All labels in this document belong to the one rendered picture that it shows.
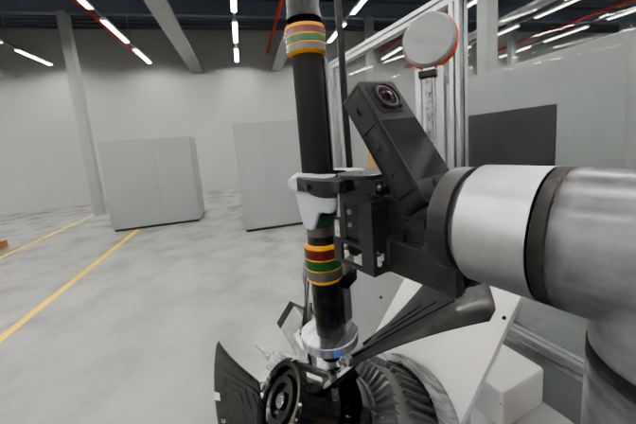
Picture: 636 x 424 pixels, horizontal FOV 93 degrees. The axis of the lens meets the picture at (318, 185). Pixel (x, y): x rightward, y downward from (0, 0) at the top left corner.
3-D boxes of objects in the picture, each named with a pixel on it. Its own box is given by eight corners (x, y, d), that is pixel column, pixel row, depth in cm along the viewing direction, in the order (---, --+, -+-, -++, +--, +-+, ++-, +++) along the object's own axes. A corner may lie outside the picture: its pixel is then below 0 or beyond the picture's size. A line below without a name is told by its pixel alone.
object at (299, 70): (316, 235, 38) (302, 62, 35) (341, 238, 36) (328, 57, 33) (301, 244, 35) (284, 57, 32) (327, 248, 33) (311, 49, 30)
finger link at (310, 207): (273, 225, 35) (330, 240, 28) (269, 175, 34) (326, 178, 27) (294, 220, 37) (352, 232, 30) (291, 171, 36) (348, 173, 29)
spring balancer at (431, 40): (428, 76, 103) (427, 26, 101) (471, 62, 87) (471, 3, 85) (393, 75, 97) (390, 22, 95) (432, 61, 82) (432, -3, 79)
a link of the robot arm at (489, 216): (524, 175, 14) (584, 158, 18) (436, 170, 18) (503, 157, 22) (521, 325, 15) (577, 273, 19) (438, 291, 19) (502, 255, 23)
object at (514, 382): (488, 365, 96) (489, 334, 94) (544, 403, 81) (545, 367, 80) (450, 386, 89) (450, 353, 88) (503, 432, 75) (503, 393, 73)
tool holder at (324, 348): (326, 310, 44) (321, 246, 43) (372, 322, 41) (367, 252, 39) (291, 348, 37) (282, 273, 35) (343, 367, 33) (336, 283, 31)
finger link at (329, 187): (286, 194, 30) (354, 203, 23) (285, 178, 30) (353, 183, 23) (320, 186, 33) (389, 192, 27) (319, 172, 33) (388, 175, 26)
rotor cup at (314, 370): (298, 423, 57) (239, 407, 52) (338, 352, 59) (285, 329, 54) (333, 504, 44) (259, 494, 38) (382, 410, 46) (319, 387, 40)
